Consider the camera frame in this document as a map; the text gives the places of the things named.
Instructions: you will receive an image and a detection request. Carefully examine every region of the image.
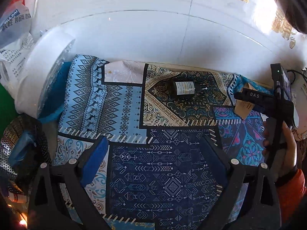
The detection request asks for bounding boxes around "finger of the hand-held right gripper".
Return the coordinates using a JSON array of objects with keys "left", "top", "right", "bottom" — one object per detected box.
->
[
  {"left": 234, "top": 89, "right": 275, "bottom": 104},
  {"left": 249, "top": 102, "right": 270, "bottom": 115}
]

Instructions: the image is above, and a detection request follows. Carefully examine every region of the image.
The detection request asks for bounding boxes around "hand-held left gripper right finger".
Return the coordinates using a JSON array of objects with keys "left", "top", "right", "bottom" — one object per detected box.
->
[{"left": 200, "top": 136, "right": 281, "bottom": 230}]

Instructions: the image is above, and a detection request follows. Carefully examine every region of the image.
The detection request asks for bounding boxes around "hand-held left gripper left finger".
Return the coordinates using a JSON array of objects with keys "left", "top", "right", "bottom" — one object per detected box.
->
[{"left": 27, "top": 136, "right": 109, "bottom": 230}]

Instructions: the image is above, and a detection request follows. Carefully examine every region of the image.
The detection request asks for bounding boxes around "brown cardboard box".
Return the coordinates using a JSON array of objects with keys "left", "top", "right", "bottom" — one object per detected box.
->
[{"left": 234, "top": 83, "right": 259, "bottom": 120}]

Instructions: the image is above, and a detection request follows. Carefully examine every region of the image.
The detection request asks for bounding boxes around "person's right forearm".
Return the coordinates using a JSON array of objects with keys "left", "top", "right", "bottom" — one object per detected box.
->
[{"left": 275, "top": 168, "right": 307, "bottom": 218}]

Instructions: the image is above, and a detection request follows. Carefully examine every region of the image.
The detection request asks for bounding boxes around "person's right hand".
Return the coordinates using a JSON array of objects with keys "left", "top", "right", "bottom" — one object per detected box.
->
[{"left": 262, "top": 120, "right": 299, "bottom": 182}]

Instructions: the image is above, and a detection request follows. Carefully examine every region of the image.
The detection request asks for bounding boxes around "patchwork patterned tablecloth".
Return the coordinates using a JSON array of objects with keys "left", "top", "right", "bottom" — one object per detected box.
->
[{"left": 51, "top": 54, "right": 276, "bottom": 230}]

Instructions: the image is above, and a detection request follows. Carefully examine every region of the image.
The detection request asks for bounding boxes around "perforated metal basket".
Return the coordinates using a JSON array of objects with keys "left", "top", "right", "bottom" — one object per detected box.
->
[{"left": 0, "top": 114, "right": 52, "bottom": 197}]

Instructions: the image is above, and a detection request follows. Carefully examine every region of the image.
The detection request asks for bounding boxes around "dark glass bottle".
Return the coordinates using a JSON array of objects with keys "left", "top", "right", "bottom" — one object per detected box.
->
[{"left": 171, "top": 79, "right": 208, "bottom": 96}]

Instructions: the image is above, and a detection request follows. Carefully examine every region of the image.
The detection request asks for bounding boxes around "blue plastic bag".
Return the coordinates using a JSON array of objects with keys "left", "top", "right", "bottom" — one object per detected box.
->
[{"left": 38, "top": 61, "right": 73, "bottom": 125}]

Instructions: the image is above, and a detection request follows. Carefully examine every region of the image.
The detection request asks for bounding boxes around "green box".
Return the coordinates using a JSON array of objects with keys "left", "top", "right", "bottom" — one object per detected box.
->
[{"left": 0, "top": 83, "right": 20, "bottom": 137}]

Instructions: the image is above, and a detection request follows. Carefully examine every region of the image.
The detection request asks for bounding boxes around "white round plastic container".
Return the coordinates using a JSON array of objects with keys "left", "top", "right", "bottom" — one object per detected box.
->
[{"left": 14, "top": 27, "right": 76, "bottom": 120}]

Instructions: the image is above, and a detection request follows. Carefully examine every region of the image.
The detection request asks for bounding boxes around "printed plastic bag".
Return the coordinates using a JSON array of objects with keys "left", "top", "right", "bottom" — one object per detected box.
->
[{"left": 0, "top": 3, "right": 37, "bottom": 87}]

